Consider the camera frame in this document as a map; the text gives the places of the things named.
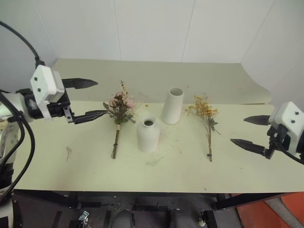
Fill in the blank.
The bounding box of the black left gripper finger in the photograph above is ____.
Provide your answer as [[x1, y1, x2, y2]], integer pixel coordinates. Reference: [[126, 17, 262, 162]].
[[70, 77, 99, 90], [71, 109, 109, 125]]

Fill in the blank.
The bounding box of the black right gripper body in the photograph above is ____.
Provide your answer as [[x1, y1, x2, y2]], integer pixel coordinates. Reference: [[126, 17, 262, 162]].
[[263, 123, 292, 160]]

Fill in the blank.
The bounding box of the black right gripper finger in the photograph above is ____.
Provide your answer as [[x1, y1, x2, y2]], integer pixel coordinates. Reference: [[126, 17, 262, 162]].
[[243, 114, 272, 126], [230, 138, 271, 157]]

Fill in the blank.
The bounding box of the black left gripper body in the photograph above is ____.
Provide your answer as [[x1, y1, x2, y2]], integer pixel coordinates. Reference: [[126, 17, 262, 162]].
[[46, 79, 77, 125]]

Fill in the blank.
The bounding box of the white bottle-shaped vase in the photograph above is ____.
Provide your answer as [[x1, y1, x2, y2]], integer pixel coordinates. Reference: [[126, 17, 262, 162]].
[[136, 114, 160, 153]]

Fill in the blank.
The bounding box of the white cylinder vase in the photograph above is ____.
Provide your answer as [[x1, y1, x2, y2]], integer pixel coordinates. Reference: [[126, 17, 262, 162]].
[[161, 87, 185, 125]]

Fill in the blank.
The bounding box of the pink dried flower bouquet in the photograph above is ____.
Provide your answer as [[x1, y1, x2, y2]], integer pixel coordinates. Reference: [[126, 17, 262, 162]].
[[103, 80, 138, 159]]

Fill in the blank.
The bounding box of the yellow dried flower bouquet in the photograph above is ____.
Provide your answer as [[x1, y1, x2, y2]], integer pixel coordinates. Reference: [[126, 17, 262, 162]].
[[185, 95, 221, 162]]

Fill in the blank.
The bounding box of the pale curved backdrop sheet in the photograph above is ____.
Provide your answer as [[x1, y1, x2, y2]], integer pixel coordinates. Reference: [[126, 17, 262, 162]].
[[51, 58, 273, 105]]

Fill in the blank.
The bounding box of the orange floor mat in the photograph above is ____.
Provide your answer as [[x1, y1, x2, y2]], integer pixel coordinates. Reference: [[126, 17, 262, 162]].
[[235, 191, 304, 228]]

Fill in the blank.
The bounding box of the thin dried twig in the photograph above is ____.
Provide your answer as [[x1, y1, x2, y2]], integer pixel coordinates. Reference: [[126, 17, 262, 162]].
[[144, 156, 164, 167]]

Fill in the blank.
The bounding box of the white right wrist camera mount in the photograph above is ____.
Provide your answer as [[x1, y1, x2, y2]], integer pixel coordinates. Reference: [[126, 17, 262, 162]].
[[268, 101, 304, 160]]

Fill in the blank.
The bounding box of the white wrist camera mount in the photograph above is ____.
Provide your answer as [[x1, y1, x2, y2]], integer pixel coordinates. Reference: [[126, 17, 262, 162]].
[[30, 64, 66, 120], [268, 101, 304, 160]]

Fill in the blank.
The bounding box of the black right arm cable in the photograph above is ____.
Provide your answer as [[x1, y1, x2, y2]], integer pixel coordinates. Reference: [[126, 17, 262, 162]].
[[275, 142, 304, 165]]

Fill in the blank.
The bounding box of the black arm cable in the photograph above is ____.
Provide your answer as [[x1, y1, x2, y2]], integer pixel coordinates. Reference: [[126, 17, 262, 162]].
[[0, 20, 46, 200], [275, 142, 304, 165]]

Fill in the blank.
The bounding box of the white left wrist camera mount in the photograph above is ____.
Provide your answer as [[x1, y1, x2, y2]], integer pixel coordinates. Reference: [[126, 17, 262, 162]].
[[30, 64, 66, 120]]

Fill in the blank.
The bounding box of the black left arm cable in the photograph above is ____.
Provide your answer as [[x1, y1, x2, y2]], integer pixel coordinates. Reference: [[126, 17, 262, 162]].
[[0, 20, 46, 200]]

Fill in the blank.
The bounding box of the black table frame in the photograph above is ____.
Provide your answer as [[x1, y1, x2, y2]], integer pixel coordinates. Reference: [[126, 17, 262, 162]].
[[13, 189, 289, 228]]

